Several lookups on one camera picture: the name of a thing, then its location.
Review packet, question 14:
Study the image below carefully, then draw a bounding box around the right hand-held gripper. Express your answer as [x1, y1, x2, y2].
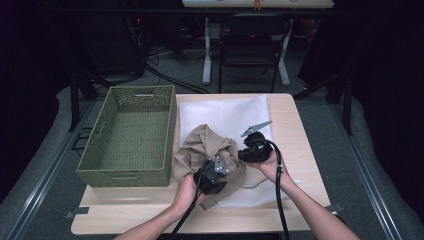
[237, 120, 275, 164]

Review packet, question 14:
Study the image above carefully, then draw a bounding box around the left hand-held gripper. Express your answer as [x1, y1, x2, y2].
[193, 155, 232, 196]

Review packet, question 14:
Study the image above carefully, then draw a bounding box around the beige garment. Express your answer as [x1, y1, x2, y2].
[172, 123, 248, 211]

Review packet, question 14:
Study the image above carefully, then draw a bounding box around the white mesh laundry bag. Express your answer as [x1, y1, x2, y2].
[178, 94, 302, 210]

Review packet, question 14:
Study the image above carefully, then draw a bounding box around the green woven basket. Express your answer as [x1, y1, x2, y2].
[75, 85, 178, 188]

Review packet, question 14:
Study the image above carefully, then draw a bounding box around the person's right hand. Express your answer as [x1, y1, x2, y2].
[248, 149, 292, 193]

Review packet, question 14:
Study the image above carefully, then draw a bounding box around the person's left hand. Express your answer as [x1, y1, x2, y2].
[171, 174, 208, 215]

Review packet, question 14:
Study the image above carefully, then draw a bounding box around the black stand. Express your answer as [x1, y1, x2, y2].
[68, 70, 113, 133]
[293, 69, 355, 136]

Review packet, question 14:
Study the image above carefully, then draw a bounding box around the black folding chair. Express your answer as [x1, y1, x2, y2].
[218, 13, 292, 94]

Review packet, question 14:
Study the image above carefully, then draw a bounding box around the white desk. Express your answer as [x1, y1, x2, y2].
[182, 0, 335, 88]

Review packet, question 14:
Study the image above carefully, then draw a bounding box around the dark equipment cabinet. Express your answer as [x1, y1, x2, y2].
[74, 0, 148, 77]

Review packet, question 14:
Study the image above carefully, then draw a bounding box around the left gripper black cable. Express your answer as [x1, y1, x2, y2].
[168, 168, 205, 240]

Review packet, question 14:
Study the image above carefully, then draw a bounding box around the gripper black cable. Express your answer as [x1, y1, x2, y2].
[168, 168, 205, 240]
[254, 138, 292, 240]

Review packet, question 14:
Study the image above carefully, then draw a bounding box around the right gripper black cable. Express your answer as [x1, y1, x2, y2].
[254, 138, 292, 240]

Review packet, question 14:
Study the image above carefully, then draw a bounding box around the grey table bracket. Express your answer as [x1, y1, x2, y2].
[324, 203, 345, 214]
[63, 206, 91, 220]

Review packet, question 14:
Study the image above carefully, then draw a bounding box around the black floor cable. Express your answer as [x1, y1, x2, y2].
[144, 64, 211, 95]

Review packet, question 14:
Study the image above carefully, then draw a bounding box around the metal floor rail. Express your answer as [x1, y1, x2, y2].
[328, 99, 403, 240]
[6, 99, 98, 240]

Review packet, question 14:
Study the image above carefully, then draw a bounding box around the black wire frame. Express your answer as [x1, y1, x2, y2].
[71, 126, 96, 158]

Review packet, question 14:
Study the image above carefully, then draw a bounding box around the black horizontal frame bar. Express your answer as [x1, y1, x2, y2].
[49, 7, 424, 18]

